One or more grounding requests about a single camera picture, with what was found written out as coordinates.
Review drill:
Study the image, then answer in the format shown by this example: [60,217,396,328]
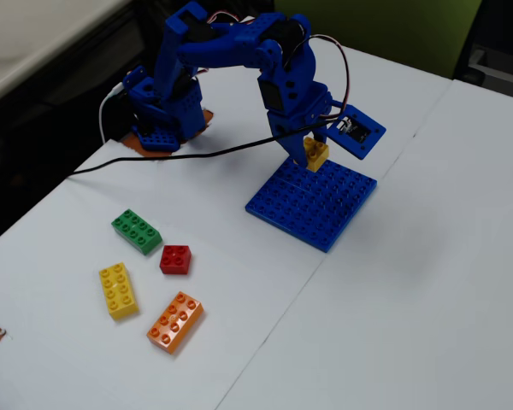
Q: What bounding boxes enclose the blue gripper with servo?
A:
[256,67,332,169]

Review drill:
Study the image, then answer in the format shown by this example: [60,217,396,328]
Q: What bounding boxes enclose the yellow 2x2 building block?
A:
[303,136,330,173]

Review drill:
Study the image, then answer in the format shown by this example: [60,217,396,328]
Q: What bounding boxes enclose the red 2x2 building block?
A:
[159,244,193,276]

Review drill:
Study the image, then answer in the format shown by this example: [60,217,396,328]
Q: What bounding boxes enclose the green 2x4 building block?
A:
[111,208,163,256]

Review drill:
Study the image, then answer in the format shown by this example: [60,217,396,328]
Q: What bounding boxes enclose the orange 2x4 building block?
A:
[146,290,205,355]

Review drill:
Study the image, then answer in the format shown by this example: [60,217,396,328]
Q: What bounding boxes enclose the yellow 2x4 building block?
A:
[98,261,140,321]

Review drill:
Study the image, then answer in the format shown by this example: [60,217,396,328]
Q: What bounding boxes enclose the blue 8x8 stud baseplate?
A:
[244,155,379,254]

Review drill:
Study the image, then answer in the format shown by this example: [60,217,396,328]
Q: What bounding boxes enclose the green partition panel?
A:
[275,0,483,80]

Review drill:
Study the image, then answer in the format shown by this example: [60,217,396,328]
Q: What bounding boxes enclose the brown tape patch under base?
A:
[121,108,215,163]

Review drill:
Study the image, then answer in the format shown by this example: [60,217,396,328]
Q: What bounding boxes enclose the white side table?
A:
[0,0,134,110]

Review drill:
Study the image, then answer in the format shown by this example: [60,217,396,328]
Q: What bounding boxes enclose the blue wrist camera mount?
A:
[324,103,388,161]

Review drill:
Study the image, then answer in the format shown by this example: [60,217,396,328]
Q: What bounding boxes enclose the black camera cable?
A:
[68,119,339,176]

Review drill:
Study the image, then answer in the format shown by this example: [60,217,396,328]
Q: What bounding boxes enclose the red white servo wire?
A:
[310,32,352,126]

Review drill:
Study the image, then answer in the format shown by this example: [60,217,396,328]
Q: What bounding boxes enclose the white power cable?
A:
[98,83,126,144]

